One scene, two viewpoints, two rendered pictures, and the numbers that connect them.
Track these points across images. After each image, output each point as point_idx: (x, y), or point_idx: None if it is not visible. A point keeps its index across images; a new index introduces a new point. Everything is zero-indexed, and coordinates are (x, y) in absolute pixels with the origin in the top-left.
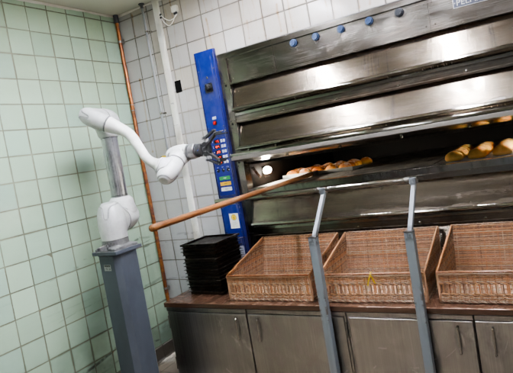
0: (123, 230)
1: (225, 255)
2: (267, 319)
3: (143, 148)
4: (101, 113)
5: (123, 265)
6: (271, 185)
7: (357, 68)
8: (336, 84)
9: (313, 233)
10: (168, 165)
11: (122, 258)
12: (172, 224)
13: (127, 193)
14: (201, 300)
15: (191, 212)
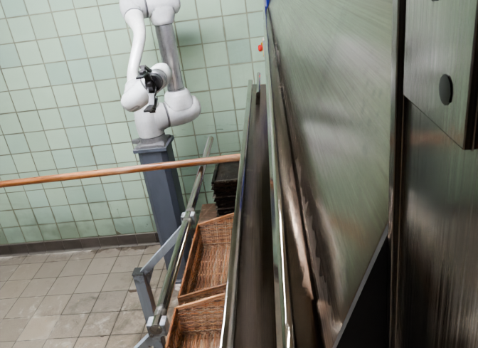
0: (146, 132)
1: (233, 197)
2: None
3: (131, 60)
4: (125, 4)
5: (144, 163)
6: (225, 156)
7: (282, 7)
8: (264, 32)
9: (143, 267)
10: (127, 92)
11: (143, 156)
12: (8, 186)
13: (177, 89)
14: (203, 227)
15: (38, 178)
